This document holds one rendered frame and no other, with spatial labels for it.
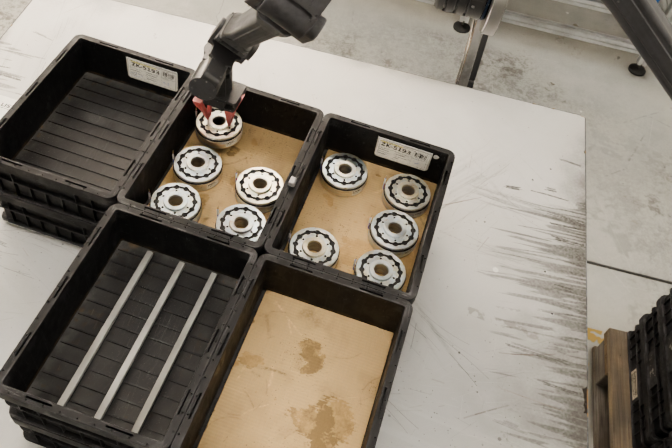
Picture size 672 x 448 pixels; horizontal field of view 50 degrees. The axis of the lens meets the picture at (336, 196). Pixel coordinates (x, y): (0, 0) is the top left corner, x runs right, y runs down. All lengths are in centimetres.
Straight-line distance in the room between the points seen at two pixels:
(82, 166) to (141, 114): 19
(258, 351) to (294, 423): 15
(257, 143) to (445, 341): 60
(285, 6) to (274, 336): 63
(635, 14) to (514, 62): 235
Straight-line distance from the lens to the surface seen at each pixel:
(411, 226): 152
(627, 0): 106
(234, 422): 131
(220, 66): 143
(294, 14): 105
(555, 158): 200
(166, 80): 171
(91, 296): 144
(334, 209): 155
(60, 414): 123
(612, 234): 289
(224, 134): 160
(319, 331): 139
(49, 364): 139
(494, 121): 203
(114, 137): 167
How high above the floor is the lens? 205
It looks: 51 degrees down
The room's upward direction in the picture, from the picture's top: 12 degrees clockwise
